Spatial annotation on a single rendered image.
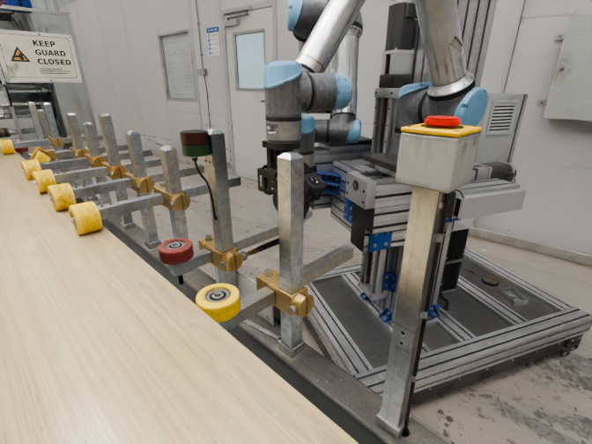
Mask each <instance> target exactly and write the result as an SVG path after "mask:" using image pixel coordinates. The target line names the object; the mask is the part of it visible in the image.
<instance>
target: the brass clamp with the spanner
mask: <svg viewBox="0 0 592 444"><path fill-rule="evenodd" d="M212 239H213V240H211V241H206V240H205V239H203V240H200V241H199V249H200V250H202V249H204V248H206V249H208V250H210V251H211V257H212V262H211V264H213V265H214V266H216V267H217V268H219V269H220V270H222V271H226V270H229V271H236V270H238V269H239V268H240V266H241V265H242V262H243V258H242V256H241V254H239V253H238V249H237V248H236V247H233V249H230V250H228V251H226V252H224V253H222V252H220V251H218V250H217V249H215V242H214V236H212Z"/></svg>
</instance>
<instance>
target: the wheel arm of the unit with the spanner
mask: <svg viewBox="0 0 592 444"><path fill-rule="evenodd" d="M277 235H278V222H275V223H273V224H270V225H267V226H264V227H261V228H259V229H256V230H254V231H251V232H249V233H244V234H243V235H240V236H237V237H234V238H233V246H234V247H236V248H237V249H238V251H240V250H242V249H244V248H248V247H250V246H253V245H255V244H257V243H259V242H261V241H265V240H268V239H269V238H272V237H274V236H277ZM211 262H212V257H211V251H210V250H208V249H206V248H204V249H202V250H199V251H196V252H194V256H193V257H192V258H191V259H190V260H189V261H187V262H185V263H181V264H175V265H169V264H168V269H169V272H170V273H171V274H173V275H174V276H175V277H177V276H181V275H182V274H184V273H186V272H189V271H191V270H193V269H196V268H198V267H201V266H203V265H205V264H207V263H211Z"/></svg>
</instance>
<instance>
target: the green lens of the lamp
mask: <svg viewBox="0 0 592 444"><path fill-rule="evenodd" d="M181 148H182V155H184V156H190V157H196V156H204V155H209V154H211V148H210V143H208V144H205V145H196V146H188V145H183V144H181Z"/></svg>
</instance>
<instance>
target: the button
mask: <svg viewBox="0 0 592 444"><path fill-rule="evenodd" d="M425 123H426V126H431V127H440V128H454V127H458V125H460V124H461V120H460V119H459V117H456V116H444V115H432V116H427V118H425Z"/></svg>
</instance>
